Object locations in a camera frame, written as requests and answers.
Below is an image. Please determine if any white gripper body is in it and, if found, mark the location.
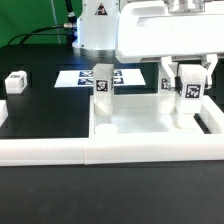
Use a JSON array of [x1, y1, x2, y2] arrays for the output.
[[116, 1, 224, 63]]

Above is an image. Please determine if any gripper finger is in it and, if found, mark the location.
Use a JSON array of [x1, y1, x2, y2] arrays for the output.
[[201, 54, 218, 89], [160, 56, 178, 91]]

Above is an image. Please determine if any white square table top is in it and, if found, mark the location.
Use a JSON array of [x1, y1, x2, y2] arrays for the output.
[[88, 94, 224, 136]]

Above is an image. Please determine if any white U-shaped fence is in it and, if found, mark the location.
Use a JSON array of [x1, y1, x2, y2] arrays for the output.
[[0, 97, 224, 166]]

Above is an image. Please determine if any white sheet with tags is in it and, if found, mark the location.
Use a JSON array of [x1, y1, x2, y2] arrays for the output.
[[54, 69, 145, 88]]

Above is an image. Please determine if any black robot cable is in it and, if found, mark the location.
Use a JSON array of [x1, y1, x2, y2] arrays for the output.
[[6, 0, 78, 47]]

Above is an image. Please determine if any thin grey cable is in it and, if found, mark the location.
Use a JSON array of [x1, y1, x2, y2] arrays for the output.
[[49, 0, 62, 45]]

